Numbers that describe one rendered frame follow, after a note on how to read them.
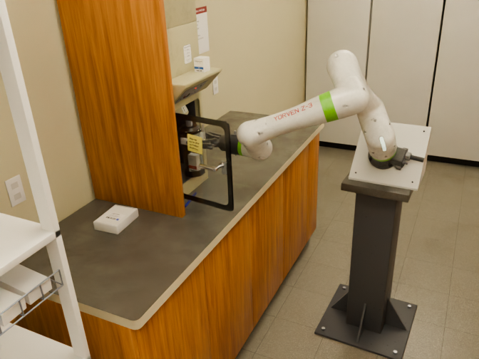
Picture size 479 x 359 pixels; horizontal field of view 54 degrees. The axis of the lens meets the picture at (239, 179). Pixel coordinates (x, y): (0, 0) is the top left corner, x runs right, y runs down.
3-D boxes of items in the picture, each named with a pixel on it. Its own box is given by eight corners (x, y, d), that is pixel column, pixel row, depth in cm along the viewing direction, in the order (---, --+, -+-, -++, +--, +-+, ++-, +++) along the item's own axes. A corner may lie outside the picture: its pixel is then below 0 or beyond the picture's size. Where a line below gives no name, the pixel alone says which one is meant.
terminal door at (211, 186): (178, 195, 215) (169, 111, 198) (234, 211, 200) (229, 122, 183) (177, 196, 215) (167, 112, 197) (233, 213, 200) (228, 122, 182)
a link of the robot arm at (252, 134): (328, 127, 189) (322, 105, 194) (323, 113, 179) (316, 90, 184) (244, 155, 197) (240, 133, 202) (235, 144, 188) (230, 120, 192)
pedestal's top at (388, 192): (420, 175, 244) (420, 168, 243) (408, 203, 219) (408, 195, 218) (358, 165, 258) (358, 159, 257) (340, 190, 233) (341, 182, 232)
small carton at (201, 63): (194, 71, 209) (193, 58, 206) (201, 69, 212) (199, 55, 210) (204, 73, 206) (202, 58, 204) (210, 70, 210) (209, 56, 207)
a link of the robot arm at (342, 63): (382, 98, 229) (348, 37, 186) (393, 126, 222) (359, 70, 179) (357, 109, 234) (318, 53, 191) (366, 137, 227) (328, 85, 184)
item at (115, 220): (94, 229, 201) (93, 221, 199) (116, 211, 214) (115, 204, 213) (117, 234, 197) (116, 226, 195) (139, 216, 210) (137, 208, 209)
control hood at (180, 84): (163, 107, 197) (160, 83, 192) (202, 87, 223) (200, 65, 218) (187, 110, 192) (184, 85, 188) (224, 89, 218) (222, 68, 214)
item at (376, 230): (417, 306, 286) (438, 172, 247) (400, 362, 249) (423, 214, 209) (339, 285, 308) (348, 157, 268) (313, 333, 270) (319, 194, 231)
